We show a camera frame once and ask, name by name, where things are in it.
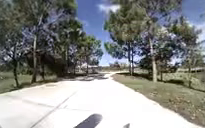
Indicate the row of pine trees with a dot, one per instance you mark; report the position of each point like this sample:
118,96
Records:
150,30
40,36

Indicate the robot's own part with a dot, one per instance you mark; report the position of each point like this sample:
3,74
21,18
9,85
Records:
90,121

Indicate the grass with tree shade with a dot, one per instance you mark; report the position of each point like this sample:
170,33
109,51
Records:
3,85

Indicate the pale concrete path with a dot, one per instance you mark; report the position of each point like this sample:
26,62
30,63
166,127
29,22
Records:
100,100

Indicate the dry grass slope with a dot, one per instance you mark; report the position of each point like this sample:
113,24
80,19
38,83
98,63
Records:
176,98

